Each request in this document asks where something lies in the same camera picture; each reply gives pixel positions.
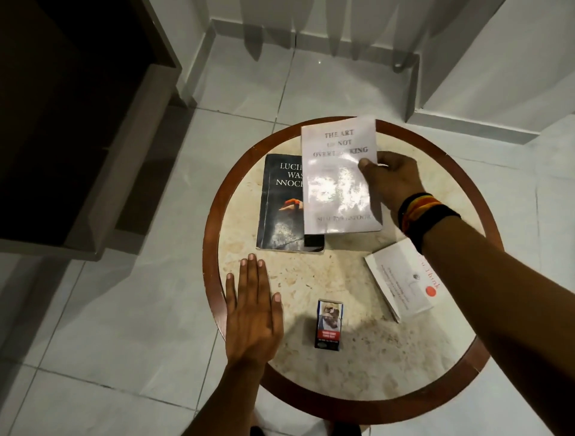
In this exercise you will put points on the dark wooden cabinet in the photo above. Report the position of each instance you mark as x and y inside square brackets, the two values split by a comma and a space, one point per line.
[67, 112]

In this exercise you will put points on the person's right thumb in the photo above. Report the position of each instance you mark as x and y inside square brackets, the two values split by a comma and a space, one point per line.
[369, 169]

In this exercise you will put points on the person's right hand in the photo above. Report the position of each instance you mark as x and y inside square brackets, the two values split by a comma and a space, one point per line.
[397, 179]

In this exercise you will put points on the person's left little finger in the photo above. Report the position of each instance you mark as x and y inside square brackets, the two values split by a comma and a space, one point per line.
[230, 292]

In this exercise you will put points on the thin black wristband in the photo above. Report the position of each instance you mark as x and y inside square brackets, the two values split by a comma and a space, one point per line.
[409, 203]

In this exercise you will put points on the cigarette pack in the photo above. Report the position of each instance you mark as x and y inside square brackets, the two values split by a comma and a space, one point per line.
[329, 325]

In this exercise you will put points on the wide black wristband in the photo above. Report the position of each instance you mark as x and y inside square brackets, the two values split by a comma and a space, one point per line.
[433, 224]

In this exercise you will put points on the person's right forearm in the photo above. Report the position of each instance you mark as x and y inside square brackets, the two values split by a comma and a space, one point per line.
[503, 305]

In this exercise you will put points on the white book with orange dot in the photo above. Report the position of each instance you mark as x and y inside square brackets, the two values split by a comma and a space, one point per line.
[402, 280]

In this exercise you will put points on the glossy white paperback book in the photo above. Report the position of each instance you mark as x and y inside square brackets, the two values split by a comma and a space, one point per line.
[334, 188]

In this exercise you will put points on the person's left middle finger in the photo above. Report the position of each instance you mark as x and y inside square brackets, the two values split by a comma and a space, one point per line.
[253, 276]

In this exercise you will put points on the black paperback book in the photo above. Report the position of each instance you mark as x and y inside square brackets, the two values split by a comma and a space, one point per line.
[281, 211]

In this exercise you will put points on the round wooden rim marble table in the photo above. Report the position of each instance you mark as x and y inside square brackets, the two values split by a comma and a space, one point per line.
[359, 359]

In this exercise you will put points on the person's left hand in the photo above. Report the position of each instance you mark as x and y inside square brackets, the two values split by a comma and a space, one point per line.
[252, 323]

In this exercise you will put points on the person's left forearm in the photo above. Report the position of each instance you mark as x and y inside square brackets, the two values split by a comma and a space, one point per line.
[227, 399]

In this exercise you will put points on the person's left thumb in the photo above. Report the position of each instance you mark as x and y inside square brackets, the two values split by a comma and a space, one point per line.
[279, 316]

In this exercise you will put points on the orange yellow striped wristband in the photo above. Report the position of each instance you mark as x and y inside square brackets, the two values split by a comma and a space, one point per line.
[417, 211]

